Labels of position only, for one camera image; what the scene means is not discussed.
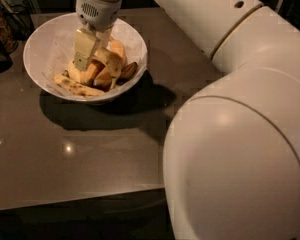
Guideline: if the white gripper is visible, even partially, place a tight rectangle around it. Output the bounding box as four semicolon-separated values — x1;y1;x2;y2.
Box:
73;0;122;71

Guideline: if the curved spotted yellow banana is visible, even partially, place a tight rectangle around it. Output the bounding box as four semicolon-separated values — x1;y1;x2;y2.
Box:
94;47;122;89

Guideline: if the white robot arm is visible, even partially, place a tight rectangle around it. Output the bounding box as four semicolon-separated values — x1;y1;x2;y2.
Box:
155;0;300;240

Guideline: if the orange banana at back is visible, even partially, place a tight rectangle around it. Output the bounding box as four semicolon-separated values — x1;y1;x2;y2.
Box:
110;39;126;67

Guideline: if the orange banana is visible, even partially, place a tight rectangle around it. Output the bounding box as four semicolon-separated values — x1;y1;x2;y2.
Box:
80;60;104;86
110;39;126;67
93;67;112;89

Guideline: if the orange banana in middle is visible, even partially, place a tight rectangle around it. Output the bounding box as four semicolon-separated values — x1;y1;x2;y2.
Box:
80;60;104;86

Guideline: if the pale banana at left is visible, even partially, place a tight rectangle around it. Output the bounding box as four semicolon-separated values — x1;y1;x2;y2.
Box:
67;62;81;83

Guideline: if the orange banana lower middle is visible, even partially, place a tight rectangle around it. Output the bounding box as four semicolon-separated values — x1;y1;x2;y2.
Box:
93;67;112;89

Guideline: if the white ceramic bowl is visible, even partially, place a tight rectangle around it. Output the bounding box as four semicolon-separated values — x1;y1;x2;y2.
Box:
22;11;149;105

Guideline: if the small banana at right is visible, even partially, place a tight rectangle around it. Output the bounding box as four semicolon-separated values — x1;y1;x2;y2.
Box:
120;62;138;80

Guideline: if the spotted banana at front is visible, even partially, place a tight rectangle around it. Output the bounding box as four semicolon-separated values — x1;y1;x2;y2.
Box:
54;74;104;97

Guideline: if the patterned brown jar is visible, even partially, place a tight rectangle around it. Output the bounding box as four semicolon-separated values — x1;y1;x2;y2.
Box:
0;9;18;53

